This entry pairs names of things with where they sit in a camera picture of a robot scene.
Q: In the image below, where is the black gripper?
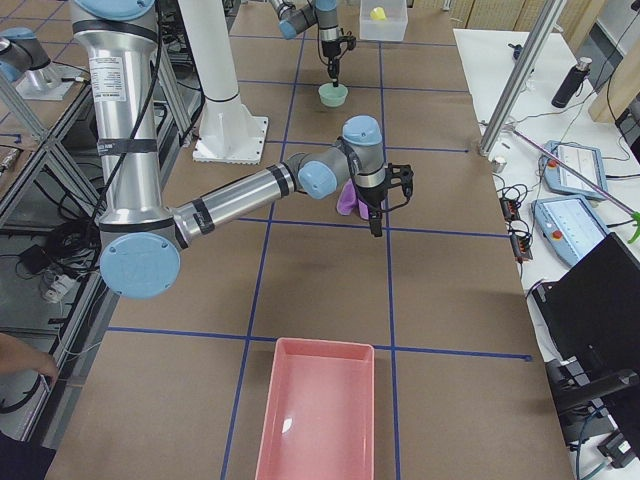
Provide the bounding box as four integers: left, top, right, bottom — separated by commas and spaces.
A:
321, 40, 341, 88
356, 185, 385, 237

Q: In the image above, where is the mint green bowl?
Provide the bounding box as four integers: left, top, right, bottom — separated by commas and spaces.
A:
318, 83, 349, 108

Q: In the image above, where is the purple microfiber cloth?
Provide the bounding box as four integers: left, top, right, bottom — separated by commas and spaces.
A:
336, 181, 369, 220

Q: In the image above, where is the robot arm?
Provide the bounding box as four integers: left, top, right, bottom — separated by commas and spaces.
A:
70, 1, 391, 299
269, 0, 342, 88

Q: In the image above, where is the yellow plastic cup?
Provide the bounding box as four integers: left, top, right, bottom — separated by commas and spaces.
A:
370, 6, 387, 21

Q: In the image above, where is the blue teach pendant near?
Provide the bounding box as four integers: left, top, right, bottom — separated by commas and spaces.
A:
532, 194, 610, 267

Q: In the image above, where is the blue teach pendant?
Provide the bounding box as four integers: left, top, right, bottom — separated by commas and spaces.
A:
540, 140, 608, 201
532, 194, 610, 267

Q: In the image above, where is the pink plastic bin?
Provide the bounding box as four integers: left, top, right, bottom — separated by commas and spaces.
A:
255, 338, 375, 479

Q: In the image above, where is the blue teach pendant far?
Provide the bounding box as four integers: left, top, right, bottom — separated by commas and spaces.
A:
540, 140, 608, 201

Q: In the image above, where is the black laptop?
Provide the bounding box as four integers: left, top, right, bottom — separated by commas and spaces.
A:
533, 233, 639, 371

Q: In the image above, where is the black water bottle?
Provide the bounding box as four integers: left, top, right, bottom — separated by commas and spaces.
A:
551, 57, 592, 109

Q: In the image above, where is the reach grabber tool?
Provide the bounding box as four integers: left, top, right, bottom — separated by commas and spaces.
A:
504, 125, 640, 244

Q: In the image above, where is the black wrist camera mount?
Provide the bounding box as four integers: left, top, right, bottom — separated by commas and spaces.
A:
339, 30, 357, 52
385, 163, 414, 202

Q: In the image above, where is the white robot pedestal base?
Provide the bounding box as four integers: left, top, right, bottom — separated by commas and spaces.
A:
179, 0, 269, 165

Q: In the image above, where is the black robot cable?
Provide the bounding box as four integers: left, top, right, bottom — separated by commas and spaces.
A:
89, 0, 166, 231

